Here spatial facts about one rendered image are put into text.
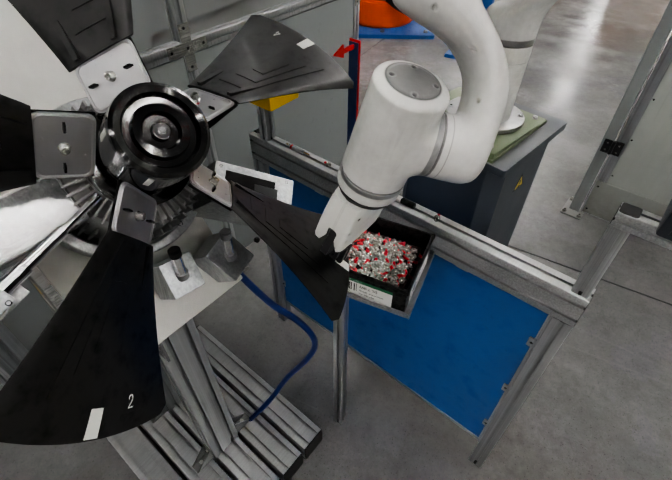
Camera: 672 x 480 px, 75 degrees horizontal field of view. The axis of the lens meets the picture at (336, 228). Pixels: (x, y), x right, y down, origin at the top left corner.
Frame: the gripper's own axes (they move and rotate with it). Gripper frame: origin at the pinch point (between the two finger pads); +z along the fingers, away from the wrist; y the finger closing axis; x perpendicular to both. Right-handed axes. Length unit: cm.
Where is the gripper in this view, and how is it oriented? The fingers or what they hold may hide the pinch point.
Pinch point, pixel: (338, 248)
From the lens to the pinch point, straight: 68.8
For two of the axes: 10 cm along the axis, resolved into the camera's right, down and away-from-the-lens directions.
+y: -6.3, 5.2, -5.7
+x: 7.4, 6.3, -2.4
